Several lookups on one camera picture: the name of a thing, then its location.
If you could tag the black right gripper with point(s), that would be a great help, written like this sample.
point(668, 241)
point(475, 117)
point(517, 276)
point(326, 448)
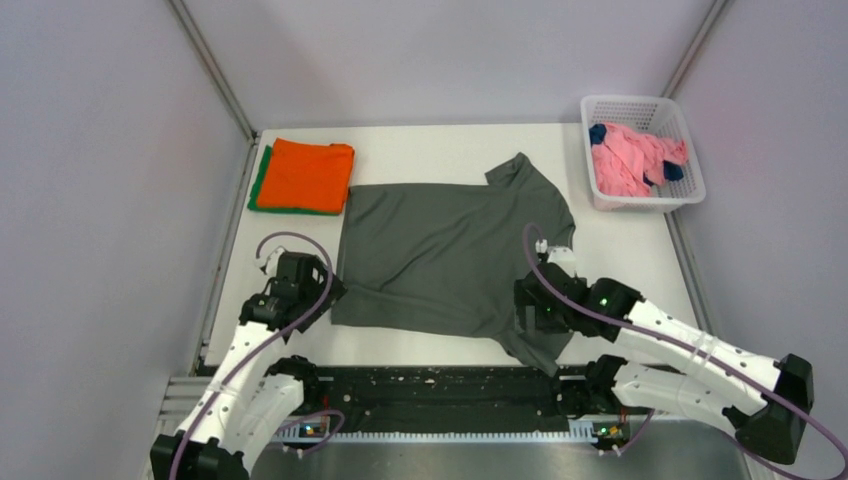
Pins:
point(525, 298)

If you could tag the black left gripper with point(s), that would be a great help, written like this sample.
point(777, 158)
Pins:
point(322, 271)

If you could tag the grey t-shirt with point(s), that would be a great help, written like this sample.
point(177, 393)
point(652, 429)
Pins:
point(443, 258)

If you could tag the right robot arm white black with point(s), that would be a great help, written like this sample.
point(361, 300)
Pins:
point(755, 399)

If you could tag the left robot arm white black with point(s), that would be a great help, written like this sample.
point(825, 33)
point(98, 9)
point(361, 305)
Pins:
point(259, 384)

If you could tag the folded green t-shirt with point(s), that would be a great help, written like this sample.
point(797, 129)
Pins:
point(252, 202)

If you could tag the folded orange t-shirt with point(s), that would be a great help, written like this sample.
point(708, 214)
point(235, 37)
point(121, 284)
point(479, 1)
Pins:
point(308, 176)

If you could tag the pink crumpled t-shirt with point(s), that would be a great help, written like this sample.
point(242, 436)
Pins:
point(623, 162)

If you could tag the white plastic laundry basket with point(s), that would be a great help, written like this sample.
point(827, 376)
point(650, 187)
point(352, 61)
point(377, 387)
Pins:
point(639, 154)

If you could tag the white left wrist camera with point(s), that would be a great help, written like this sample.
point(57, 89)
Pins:
point(269, 264)

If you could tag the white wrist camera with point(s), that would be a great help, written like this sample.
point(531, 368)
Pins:
point(269, 264)
point(561, 256)

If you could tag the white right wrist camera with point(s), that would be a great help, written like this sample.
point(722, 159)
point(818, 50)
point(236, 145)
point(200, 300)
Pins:
point(561, 256)

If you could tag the white slotted cable duct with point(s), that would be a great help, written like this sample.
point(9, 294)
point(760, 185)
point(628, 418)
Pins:
point(580, 431)

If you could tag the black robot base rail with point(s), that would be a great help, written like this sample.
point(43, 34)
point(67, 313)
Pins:
point(451, 399)

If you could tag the aluminium frame post left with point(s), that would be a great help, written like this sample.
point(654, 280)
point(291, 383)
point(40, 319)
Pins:
point(211, 67)

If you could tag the aluminium frame post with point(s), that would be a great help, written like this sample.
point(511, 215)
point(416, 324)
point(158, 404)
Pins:
point(211, 67)
point(690, 56)

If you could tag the aluminium frame post right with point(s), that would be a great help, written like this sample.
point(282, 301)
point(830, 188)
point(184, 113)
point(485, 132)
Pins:
point(690, 56)

